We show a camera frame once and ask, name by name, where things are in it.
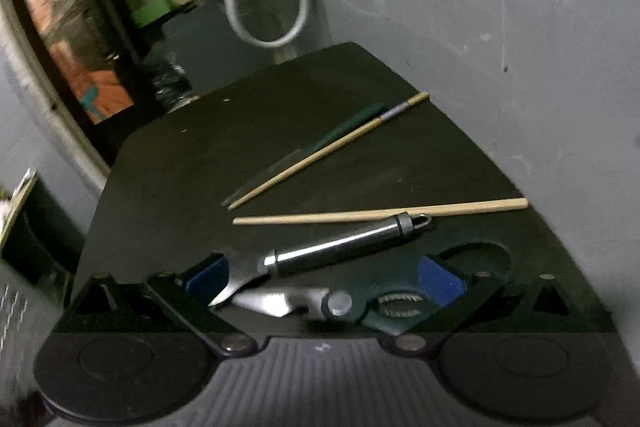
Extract painted figure poster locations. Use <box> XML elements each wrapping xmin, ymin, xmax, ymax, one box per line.
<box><xmin>17</xmin><ymin>0</ymin><xmax>136</xmax><ymax>125</ymax></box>

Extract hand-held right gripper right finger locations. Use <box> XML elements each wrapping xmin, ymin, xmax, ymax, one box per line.
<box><xmin>380</xmin><ymin>254</ymin><xmax>581</xmax><ymax>355</ymax></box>

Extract plain wooden chopstick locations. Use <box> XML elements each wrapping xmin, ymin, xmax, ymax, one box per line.
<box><xmin>232</xmin><ymin>198</ymin><xmax>529</xmax><ymax>226</ymax></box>

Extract dark grey cabinet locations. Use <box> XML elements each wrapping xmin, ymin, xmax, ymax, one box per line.
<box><xmin>165</xmin><ymin>2</ymin><xmax>281</xmax><ymax>98</ymax></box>

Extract green box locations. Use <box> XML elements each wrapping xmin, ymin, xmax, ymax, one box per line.
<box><xmin>131</xmin><ymin>0</ymin><xmax>173</xmax><ymax>28</ymax></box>

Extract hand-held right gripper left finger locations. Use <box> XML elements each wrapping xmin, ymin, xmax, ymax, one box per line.
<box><xmin>62</xmin><ymin>252</ymin><xmax>257</xmax><ymax>355</ymax></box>

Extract green-handled knife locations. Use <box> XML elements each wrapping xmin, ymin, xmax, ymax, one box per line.
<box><xmin>221</xmin><ymin>103</ymin><xmax>391</xmax><ymax>206</ymax></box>

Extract dark door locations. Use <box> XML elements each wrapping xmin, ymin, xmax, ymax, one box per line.
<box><xmin>0</xmin><ymin>0</ymin><xmax>151</xmax><ymax>158</ymax></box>

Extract purple-banded wooden chopstick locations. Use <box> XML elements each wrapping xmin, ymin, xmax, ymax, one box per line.
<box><xmin>227</xmin><ymin>92</ymin><xmax>431</xmax><ymax>211</ymax></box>

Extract pale door frame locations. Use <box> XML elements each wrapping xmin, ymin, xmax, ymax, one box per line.
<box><xmin>0</xmin><ymin>0</ymin><xmax>113</xmax><ymax>180</ymax></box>

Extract black-handled scissors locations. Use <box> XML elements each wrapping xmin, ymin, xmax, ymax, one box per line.
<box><xmin>231</xmin><ymin>241</ymin><xmax>516</xmax><ymax>324</ymax></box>

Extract metal-handled peeler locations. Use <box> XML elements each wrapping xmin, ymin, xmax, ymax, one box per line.
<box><xmin>207</xmin><ymin>213</ymin><xmax>432</xmax><ymax>308</ymax></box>

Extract pile of dark plastic bags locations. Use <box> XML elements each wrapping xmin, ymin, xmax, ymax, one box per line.
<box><xmin>147</xmin><ymin>57</ymin><xmax>198</xmax><ymax>112</ymax></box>

